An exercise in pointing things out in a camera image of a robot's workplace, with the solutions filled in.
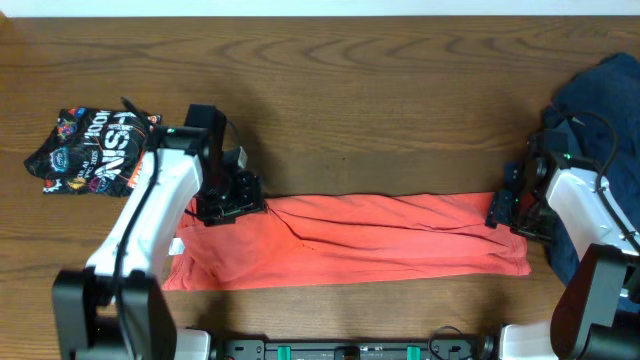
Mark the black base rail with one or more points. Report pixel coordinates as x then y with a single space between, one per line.
446 347

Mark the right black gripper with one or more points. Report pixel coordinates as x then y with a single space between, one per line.
499 212

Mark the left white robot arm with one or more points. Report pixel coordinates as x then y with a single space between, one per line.
114 308

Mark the navy blue garment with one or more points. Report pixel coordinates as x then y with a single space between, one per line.
590 109

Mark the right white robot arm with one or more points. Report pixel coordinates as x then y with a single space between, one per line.
586 322

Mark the black printed folded t-shirt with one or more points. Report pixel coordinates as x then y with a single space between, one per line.
92 151

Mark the orange printed t-shirt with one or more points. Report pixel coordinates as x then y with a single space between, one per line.
323 240

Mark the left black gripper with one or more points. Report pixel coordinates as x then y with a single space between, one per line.
252 200

